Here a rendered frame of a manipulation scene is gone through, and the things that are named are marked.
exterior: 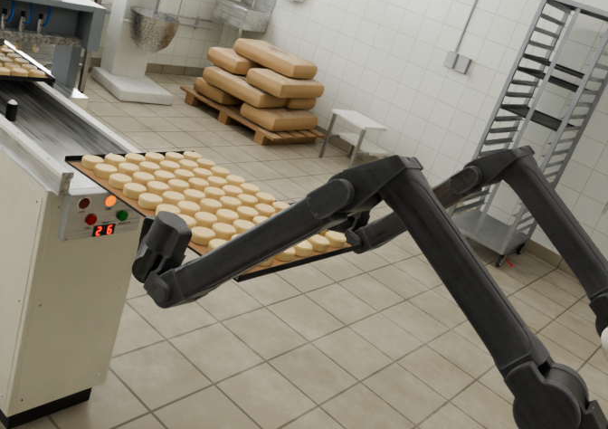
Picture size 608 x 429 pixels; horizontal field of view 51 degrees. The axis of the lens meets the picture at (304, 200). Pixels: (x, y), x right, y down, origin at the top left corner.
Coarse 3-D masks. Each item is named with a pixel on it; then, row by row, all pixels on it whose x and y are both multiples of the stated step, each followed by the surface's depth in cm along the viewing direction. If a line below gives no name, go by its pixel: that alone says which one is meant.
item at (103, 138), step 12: (24, 84) 222; (36, 84) 217; (36, 96) 218; (48, 96) 213; (60, 96) 211; (48, 108) 213; (60, 108) 209; (72, 108) 204; (72, 120) 205; (84, 120) 200; (96, 120) 200; (84, 132) 201; (96, 132) 197; (108, 132) 194; (96, 144) 197; (108, 144) 193; (120, 144) 189
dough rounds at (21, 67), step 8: (0, 56) 223; (8, 56) 227; (16, 56) 229; (0, 64) 214; (8, 64) 217; (16, 64) 220; (24, 64) 223; (0, 72) 209; (8, 72) 211; (16, 72) 213; (24, 72) 215; (32, 72) 218; (40, 72) 220
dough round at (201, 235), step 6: (192, 228) 128; (198, 228) 128; (204, 228) 129; (192, 234) 126; (198, 234) 125; (204, 234) 126; (210, 234) 127; (192, 240) 126; (198, 240) 125; (204, 240) 125; (210, 240) 126
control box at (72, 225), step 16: (80, 192) 165; (96, 192) 168; (64, 208) 165; (80, 208) 166; (96, 208) 170; (112, 208) 175; (128, 208) 179; (64, 224) 166; (80, 224) 169; (96, 224) 173; (112, 224) 177; (128, 224) 182; (64, 240) 168
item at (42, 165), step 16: (0, 128) 175; (16, 128) 175; (0, 144) 176; (16, 144) 170; (32, 144) 168; (32, 160) 166; (48, 160) 162; (48, 176) 161; (64, 176) 157; (64, 192) 160
